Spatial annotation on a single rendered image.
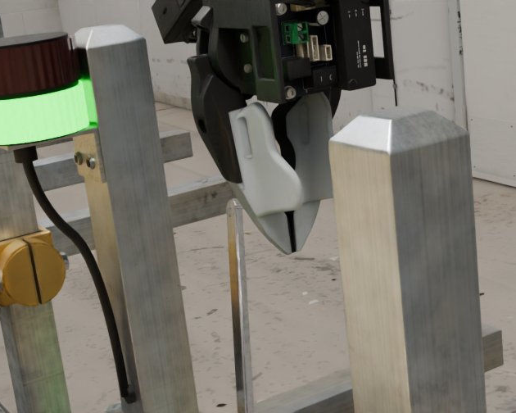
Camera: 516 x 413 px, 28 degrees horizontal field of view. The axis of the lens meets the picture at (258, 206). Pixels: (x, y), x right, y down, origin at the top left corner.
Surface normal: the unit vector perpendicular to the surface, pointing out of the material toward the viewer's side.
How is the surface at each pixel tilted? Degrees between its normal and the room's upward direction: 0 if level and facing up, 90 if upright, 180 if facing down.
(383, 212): 90
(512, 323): 0
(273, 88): 90
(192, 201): 90
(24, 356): 90
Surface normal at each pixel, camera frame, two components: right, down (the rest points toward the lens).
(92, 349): -0.11, -0.96
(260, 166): -0.84, 0.28
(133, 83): 0.51, 0.17
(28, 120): 0.18, 0.24
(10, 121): -0.10, 0.27
